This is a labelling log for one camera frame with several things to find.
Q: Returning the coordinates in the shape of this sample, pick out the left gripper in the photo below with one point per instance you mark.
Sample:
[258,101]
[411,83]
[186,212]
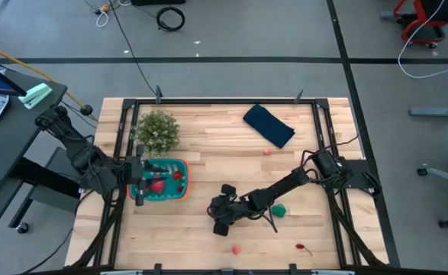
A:
[136,175]

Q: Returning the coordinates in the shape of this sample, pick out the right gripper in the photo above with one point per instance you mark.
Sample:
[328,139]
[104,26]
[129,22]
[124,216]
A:
[227,208]

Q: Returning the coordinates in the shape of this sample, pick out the grey table foot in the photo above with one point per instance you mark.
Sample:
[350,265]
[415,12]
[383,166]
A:
[437,111]

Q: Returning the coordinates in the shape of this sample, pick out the small pale pink toy fruit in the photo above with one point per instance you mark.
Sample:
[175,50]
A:
[267,151]

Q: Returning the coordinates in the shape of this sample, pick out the artificial green potted plant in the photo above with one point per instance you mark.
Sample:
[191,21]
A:
[157,131]

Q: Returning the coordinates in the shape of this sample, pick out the black desk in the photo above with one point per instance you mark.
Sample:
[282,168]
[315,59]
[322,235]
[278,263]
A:
[13,141]

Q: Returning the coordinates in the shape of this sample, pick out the small red toy strawberry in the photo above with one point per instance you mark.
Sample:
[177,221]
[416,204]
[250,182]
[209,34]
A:
[180,188]

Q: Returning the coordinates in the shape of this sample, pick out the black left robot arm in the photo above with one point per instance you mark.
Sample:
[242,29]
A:
[78,153]

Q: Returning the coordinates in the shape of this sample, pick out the red cherry toy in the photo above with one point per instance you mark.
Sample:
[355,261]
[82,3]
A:
[300,246]

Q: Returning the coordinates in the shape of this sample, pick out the salmon red round toy fruit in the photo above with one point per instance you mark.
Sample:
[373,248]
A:
[236,250]

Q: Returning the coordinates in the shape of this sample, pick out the green toy bell pepper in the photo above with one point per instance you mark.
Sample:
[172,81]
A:
[279,210]

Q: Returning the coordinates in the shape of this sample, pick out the teal basket orange rim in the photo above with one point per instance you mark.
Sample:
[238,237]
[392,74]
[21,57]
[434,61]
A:
[170,195]

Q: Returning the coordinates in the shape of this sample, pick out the large red toy strawberry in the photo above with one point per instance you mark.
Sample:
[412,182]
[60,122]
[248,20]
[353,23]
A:
[158,187]

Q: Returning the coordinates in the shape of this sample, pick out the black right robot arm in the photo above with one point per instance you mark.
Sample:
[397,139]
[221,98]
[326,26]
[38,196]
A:
[281,187]

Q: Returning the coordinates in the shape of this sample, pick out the black aluminium rig frame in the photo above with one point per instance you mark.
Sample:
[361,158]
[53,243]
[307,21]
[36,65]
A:
[227,101]

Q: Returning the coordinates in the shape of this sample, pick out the mint green stapler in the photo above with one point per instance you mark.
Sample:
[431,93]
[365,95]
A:
[36,95]

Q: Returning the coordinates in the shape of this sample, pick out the folded dark blue cloth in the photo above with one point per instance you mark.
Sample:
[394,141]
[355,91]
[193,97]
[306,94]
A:
[269,126]

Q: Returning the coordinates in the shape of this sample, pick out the red black cart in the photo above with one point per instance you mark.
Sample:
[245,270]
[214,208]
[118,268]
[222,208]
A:
[424,23]

